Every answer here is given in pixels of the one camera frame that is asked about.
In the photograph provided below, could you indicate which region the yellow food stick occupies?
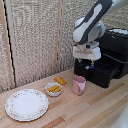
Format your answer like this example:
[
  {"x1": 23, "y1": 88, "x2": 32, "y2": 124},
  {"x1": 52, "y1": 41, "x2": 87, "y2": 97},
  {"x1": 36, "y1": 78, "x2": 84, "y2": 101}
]
[
  {"x1": 47, "y1": 84, "x2": 60, "y2": 92},
  {"x1": 51, "y1": 86, "x2": 63, "y2": 94}
]

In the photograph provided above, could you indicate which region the small white bowl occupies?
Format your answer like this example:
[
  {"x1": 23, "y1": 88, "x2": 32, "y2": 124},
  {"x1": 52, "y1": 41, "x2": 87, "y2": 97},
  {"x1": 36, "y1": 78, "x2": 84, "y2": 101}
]
[{"x1": 44, "y1": 81, "x2": 64, "y2": 98}]

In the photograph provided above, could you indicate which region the yellow food block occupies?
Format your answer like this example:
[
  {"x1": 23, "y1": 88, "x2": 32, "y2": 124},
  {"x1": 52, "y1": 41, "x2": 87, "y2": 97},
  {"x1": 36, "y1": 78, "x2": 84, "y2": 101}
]
[{"x1": 53, "y1": 75, "x2": 68, "y2": 87}]

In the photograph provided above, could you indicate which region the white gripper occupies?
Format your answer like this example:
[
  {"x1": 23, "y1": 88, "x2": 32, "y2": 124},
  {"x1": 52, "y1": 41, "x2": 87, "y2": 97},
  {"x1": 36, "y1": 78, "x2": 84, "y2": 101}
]
[{"x1": 72, "y1": 41, "x2": 102, "y2": 70}]

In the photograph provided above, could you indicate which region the beige woven folding screen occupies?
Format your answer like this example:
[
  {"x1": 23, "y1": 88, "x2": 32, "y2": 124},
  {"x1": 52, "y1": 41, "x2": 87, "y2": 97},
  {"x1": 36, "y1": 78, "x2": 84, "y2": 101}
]
[{"x1": 0, "y1": 0, "x2": 128, "y2": 94}]

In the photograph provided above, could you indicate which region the black air fryer body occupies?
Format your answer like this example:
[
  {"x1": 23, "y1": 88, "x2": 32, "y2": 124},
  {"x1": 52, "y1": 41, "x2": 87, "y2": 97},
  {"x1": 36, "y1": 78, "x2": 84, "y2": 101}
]
[{"x1": 95, "y1": 27, "x2": 128, "y2": 80}]

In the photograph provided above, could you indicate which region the light wooden screen post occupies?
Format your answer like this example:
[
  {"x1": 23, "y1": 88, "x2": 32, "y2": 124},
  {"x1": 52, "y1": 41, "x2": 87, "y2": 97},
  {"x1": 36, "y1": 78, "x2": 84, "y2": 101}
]
[{"x1": 0, "y1": 0, "x2": 16, "y2": 90}]

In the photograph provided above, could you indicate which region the white floral rimmed plate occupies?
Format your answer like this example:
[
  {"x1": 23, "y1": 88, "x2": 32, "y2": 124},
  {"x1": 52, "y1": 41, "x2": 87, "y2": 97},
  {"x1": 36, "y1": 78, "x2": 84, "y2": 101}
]
[{"x1": 4, "y1": 88, "x2": 50, "y2": 122}]

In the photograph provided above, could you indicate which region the black air fryer drawer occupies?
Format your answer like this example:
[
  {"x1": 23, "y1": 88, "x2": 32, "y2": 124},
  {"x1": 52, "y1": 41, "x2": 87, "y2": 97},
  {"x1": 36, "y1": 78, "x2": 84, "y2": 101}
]
[{"x1": 73, "y1": 54, "x2": 123, "y2": 90}]

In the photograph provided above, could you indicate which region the pink cup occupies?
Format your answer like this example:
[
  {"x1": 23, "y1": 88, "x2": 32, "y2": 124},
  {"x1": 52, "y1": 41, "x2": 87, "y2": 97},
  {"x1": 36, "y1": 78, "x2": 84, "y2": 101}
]
[{"x1": 72, "y1": 75, "x2": 88, "y2": 97}]

